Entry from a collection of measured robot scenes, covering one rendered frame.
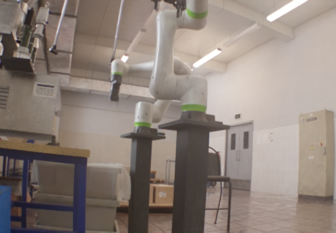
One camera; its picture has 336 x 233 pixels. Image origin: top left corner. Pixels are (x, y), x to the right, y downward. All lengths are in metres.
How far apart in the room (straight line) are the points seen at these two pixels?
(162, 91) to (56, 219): 1.11
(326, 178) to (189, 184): 4.72
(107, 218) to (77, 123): 9.84
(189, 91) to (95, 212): 1.00
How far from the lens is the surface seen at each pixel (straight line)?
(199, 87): 1.27
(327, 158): 5.73
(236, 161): 8.67
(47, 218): 1.83
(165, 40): 1.38
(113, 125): 11.66
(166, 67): 1.32
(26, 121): 1.01
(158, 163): 12.11
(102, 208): 1.76
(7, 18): 1.20
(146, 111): 1.88
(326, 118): 5.82
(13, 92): 1.04
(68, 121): 11.48
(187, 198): 1.21
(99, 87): 10.62
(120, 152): 11.62
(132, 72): 2.07
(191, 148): 1.21
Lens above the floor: 0.72
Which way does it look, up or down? 9 degrees up
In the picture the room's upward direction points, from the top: 3 degrees clockwise
